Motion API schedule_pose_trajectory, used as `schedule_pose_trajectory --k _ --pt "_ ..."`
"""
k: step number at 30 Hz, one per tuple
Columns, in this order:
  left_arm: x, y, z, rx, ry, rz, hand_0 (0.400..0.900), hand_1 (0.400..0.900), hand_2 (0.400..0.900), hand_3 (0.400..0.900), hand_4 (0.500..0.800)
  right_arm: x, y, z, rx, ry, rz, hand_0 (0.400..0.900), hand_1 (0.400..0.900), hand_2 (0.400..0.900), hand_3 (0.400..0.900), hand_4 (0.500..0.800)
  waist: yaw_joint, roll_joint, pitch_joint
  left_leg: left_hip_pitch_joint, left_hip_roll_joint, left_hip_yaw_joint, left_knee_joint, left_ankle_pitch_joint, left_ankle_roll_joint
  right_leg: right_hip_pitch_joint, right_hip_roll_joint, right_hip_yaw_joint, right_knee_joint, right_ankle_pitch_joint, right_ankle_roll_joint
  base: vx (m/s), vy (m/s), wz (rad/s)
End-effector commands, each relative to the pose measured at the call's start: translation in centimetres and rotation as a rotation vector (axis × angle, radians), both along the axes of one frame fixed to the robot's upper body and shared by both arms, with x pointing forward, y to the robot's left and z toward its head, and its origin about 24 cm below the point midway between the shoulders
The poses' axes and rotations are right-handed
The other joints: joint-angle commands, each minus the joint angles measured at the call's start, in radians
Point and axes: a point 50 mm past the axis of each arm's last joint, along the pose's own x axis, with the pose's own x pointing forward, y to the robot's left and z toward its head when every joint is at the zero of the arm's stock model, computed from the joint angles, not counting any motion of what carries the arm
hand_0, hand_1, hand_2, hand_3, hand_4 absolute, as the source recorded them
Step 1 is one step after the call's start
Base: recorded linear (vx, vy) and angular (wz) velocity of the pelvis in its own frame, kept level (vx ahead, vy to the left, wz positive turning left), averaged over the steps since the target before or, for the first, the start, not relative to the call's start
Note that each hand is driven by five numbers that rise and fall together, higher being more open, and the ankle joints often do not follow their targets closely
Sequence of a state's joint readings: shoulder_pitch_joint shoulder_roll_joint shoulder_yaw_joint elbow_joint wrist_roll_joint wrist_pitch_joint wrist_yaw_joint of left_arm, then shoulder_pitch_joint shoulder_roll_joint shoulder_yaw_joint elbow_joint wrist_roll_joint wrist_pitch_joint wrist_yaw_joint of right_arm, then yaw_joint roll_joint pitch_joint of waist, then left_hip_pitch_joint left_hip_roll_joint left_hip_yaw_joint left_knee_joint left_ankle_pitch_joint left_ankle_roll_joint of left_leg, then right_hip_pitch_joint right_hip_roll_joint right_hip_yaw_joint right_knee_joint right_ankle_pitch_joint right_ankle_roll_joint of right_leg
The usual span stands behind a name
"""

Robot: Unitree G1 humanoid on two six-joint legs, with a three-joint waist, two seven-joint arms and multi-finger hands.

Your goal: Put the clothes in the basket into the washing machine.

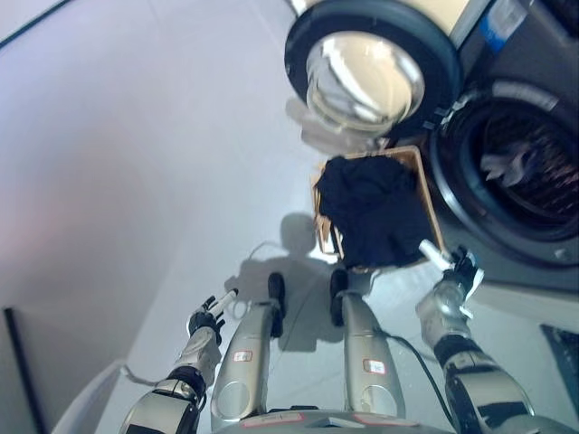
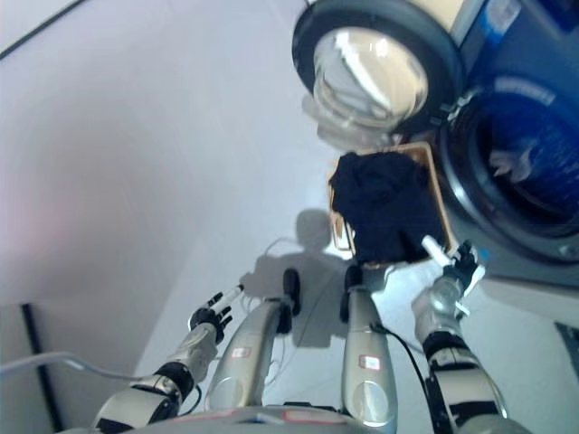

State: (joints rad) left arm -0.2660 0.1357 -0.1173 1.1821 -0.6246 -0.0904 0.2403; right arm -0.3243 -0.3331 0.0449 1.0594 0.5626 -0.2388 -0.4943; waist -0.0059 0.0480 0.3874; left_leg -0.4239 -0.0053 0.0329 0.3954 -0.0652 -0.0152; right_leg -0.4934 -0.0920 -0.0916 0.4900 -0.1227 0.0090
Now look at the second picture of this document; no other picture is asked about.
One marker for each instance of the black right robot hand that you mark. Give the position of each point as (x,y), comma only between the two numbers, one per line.
(463,267)

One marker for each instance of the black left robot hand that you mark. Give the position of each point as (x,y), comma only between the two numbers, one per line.
(210,314)

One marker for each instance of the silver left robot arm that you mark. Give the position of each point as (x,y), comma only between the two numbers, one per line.
(145,393)

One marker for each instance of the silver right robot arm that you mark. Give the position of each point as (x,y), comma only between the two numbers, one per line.
(457,370)

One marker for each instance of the dark grey washing machine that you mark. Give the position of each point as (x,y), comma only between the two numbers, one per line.
(520,230)

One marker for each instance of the tan wicker laundry basket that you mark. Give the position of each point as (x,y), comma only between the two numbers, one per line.
(436,181)

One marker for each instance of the dark navy clothes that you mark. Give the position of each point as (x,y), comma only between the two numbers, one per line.
(384,203)

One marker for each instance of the silver left robot leg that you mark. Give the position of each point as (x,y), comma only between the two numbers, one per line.
(249,348)

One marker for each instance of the white appliance plinth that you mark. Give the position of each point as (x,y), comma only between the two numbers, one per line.
(529,298)

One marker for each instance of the black left robot foot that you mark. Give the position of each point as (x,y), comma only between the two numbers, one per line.
(291,289)

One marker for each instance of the black robot foot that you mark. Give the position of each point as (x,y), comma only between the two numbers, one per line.
(291,289)
(353,276)

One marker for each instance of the black right robot foot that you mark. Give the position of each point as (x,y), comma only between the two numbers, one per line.
(353,276)

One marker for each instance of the dark floor object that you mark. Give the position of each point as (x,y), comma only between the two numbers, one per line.
(569,339)

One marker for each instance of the round glass washer door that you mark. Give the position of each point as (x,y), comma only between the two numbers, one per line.
(366,77)

